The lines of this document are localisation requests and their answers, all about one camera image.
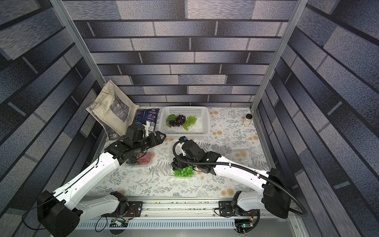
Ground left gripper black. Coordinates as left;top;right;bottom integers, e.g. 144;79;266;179
133;130;168;153

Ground bright green grape bunch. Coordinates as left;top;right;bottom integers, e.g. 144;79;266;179
174;166;194;177

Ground clear plastic clamshell container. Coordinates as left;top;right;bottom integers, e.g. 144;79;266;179
125;150;153;166

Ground small dark grape bunch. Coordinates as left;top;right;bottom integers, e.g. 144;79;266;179
171;158;180;171

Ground red grape bunch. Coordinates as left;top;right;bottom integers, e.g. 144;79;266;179
138;152;152;165

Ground dark blue grape bunch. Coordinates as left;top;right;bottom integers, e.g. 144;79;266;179
126;157;139;166

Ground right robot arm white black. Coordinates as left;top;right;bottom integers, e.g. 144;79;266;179
172;137;291;219

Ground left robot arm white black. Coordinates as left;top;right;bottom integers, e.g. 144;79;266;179
37;123;166;237

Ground blue snack bag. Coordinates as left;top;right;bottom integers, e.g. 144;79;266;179
133;108;159;131

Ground white plastic basket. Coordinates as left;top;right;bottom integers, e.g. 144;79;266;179
157;106;210;139

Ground dark purple grape bunch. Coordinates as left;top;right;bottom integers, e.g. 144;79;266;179
169;115;187;127

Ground floral tablecloth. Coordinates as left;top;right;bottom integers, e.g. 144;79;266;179
88;108;270;198

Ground beige canvas tote bag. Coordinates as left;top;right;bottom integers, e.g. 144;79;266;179
86;81;140;140

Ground small bottle black cap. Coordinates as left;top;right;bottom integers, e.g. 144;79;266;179
242;114;253;127

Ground green circuit board right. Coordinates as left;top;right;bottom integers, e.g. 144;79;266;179
234;218;256;234

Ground aluminium rail base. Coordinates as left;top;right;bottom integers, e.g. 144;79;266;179
74;198;299;235

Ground circuit board left wires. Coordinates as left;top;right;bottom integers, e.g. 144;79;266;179
94;216;134;233

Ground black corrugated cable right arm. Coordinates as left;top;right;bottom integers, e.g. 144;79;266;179
172;139;309;217

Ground left aluminium frame post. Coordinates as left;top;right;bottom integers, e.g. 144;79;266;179
49;0;106;87

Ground aluminium frame post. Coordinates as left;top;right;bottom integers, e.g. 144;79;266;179
251;0;308;113
49;0;106;87

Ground right aluminium frame post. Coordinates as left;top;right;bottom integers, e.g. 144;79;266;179
251;0;308;113

